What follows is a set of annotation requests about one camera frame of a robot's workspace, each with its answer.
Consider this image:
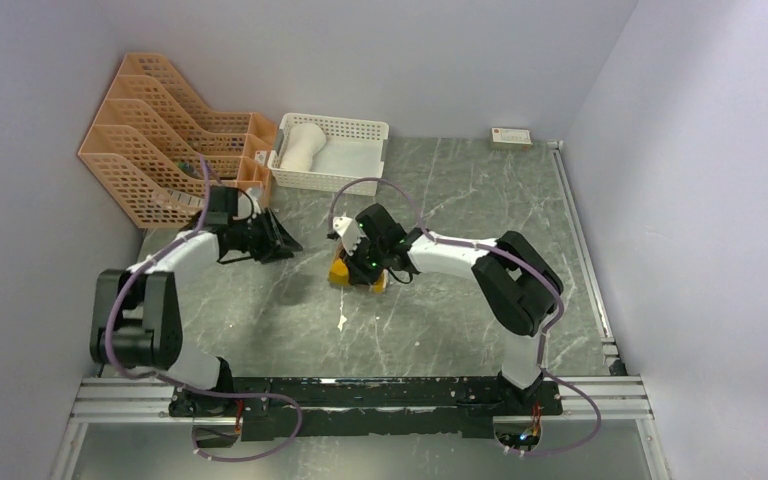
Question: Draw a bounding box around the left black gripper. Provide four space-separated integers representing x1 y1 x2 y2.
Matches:
230 207 304 266

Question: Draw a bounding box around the purple cable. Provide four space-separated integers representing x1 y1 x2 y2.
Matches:
104 157 304 464
327 177 603 458

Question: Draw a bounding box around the small white red box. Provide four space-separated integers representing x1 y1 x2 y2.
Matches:
490 127 533 151

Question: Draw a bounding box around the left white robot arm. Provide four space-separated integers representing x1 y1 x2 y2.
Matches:
89 185 303 416

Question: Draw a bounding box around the orange plastic file organizer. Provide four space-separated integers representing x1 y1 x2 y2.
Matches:
78 52 277 229

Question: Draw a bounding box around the aluminium frame rail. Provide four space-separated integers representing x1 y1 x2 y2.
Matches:
55 138 668 479

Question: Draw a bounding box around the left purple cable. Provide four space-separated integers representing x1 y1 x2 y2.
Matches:
104 157 304 464

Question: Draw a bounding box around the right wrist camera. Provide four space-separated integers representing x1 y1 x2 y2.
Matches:
332 216 366 256

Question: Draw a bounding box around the cream white towel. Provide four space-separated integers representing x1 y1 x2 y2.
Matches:
280 123 327 172

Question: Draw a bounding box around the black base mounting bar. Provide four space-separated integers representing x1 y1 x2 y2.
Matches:
168 375 563 441

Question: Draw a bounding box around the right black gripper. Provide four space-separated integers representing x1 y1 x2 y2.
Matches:
339 235 388 287

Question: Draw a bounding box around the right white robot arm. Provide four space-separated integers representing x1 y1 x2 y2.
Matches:
329 204 563 414

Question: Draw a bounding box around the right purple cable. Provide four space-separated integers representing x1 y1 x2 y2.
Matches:
327 177 603 458

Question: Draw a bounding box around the white plastic basket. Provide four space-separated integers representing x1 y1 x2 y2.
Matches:
267 113 389 192

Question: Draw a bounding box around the brown yellow towel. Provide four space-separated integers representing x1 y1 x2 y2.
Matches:
327 245 388 294

